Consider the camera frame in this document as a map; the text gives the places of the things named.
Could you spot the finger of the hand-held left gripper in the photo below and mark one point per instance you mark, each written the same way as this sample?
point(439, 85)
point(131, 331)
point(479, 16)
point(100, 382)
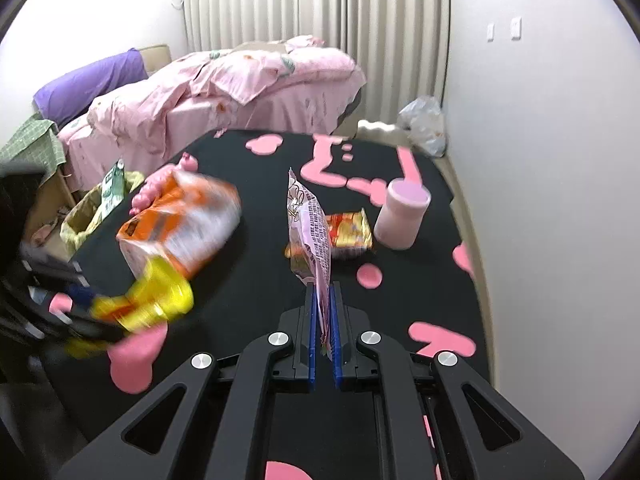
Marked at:
point(85, 332)
point(75, 287)

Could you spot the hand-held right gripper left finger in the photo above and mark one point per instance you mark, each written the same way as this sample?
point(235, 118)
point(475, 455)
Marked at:
point(313, 335)

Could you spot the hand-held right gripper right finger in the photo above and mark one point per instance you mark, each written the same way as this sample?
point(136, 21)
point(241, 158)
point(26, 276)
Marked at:
point(338, 340)

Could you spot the yellow-bagged trash bin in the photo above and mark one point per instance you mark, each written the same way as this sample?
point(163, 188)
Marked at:
point(82, 217)

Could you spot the yellow snack wrapper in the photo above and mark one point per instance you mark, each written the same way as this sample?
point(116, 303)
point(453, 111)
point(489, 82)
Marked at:
point(160, 295)

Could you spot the orange snack bag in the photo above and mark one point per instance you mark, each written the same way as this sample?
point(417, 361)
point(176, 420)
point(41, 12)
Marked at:
point(190, 220)

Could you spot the wooden bedside table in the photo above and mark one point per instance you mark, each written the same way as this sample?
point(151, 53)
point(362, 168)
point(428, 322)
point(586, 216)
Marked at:
point(47, 200)

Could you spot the green checked cloth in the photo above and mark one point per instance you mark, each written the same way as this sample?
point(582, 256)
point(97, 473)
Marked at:
point(30, 147)

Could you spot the green white carton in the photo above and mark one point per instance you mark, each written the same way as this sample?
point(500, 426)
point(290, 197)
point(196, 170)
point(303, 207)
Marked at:
point(112, 187)

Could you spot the yellow red snack packet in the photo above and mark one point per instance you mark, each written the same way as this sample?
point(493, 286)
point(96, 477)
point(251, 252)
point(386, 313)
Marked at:
point(350, 232)

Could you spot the pink caterpillar toy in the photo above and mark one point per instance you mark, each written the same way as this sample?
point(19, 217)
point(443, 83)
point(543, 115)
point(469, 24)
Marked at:
point(150, 187)

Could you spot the pink bottle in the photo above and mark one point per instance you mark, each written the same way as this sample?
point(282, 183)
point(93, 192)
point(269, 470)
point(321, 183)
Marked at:
point(402, 215)

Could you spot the purple pillow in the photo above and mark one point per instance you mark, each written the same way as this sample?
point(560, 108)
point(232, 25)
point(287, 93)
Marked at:
point(85, 85)

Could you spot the small white object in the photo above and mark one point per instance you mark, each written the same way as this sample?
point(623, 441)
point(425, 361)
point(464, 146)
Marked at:
point(375, 127)

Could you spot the beige headboard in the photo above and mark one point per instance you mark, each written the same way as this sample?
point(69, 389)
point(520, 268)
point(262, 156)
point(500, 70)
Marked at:
point(157, 57)

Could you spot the bed with pink sheet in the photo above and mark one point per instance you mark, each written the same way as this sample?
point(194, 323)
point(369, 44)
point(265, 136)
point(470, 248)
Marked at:
point(300, 105)

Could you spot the clear plastic bag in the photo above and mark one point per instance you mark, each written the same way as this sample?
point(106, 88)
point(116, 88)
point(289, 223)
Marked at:
point(422, 122)

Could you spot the pink floral quilt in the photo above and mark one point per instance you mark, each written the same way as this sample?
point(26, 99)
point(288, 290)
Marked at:
point(225, 77)

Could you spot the beige pleated curtain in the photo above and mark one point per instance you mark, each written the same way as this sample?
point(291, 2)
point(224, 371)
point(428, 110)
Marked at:
point(320, 5)

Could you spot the white wall socket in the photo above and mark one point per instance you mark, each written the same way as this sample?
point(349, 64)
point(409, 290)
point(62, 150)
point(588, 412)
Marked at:
point(515, 27)
point(490, 31)

